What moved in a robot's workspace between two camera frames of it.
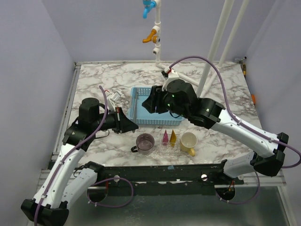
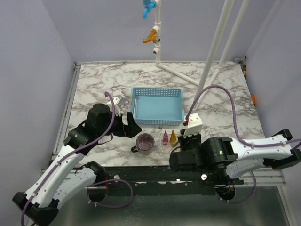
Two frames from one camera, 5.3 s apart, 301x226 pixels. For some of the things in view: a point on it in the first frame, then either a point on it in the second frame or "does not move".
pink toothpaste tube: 165,138 does not move
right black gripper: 156,93 -> 183,141
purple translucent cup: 145,142 does not move
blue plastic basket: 143,117 does not move
